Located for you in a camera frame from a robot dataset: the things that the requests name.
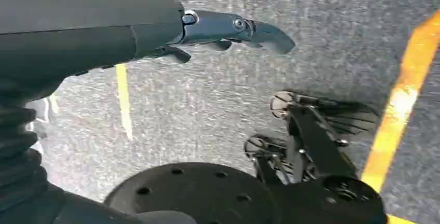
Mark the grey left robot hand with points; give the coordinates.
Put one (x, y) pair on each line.
(79, 19)

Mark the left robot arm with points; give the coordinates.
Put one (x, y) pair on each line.
(17, 167)

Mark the short yellow floor mark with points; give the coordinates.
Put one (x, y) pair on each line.
(54, 104)

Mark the thin yellow floor line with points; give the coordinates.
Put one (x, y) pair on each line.
(124, 102)

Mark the wide yellow floor tape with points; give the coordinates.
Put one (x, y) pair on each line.
(398, 105)

